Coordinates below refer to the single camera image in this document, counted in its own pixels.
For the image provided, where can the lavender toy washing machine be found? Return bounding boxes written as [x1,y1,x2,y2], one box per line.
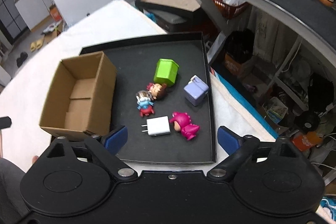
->
[183,75,209,106]

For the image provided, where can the black side table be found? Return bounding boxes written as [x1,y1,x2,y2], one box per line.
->
[135,0,218,36]

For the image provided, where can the blue red crab figurine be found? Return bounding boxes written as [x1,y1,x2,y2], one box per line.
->
[135,90,155,117]

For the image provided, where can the yellow slippers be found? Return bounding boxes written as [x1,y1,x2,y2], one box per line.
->
[30,38,44,52]

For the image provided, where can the brown cardboard box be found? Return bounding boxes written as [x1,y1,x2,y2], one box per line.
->
[39,52,117,141]

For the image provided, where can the brown-haired doll figurine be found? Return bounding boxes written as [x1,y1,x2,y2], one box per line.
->
[146,83,167,100]

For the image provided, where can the red plastic basket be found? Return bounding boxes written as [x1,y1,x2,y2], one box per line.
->
[212,0,249,19]

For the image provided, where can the white wall charger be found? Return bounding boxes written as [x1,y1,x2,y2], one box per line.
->
[141,116,170,137]

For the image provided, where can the pink dinosaur figurine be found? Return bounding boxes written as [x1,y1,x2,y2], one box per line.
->
[169,111,200,140]

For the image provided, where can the black shallow tray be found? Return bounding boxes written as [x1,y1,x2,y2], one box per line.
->
[80,32,217,165]

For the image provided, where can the white fluffy table cloth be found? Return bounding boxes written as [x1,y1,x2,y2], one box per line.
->
[1,0,275,172]

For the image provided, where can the small cardboard box on floor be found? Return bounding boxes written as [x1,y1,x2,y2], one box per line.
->
[42,20,63,44]

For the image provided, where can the black shoes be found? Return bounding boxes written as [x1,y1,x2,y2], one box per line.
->
[16,52,28,68]

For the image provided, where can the green plastic toy house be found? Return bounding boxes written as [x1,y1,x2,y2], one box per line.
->
[153,59,179,87]

